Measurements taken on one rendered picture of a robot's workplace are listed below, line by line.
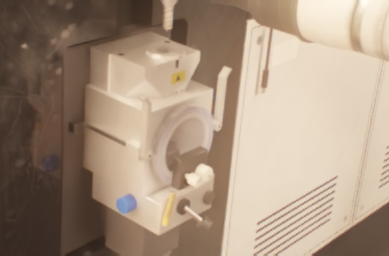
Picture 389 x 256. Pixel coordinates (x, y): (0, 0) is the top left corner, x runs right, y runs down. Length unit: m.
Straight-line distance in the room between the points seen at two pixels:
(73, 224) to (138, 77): 0.20
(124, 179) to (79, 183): 0.07
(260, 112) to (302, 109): 0.11
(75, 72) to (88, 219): 0.18
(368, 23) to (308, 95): 0.56
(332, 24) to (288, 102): 0.51
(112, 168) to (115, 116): 0.06
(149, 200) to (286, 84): 0.38
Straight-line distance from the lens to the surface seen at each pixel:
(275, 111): 1.10
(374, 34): 0.61
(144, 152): 0.75
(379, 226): 1.64
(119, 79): 0.78
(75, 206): 0.86
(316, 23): 0.63
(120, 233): 0.87
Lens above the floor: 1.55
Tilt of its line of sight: 25 degrees down
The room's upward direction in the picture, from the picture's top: 5 degrees clockwise
